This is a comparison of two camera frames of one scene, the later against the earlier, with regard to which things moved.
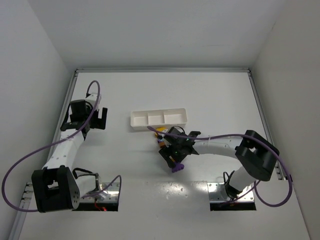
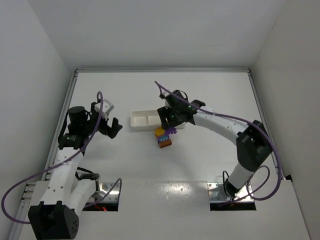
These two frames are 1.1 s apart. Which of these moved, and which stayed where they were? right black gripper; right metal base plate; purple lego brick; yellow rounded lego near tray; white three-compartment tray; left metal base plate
Moved: purple lego brick; right black gripper
Stayed: yellow rounded lego near tray; right metal base plate; white three-compartment tray; left metal base plate
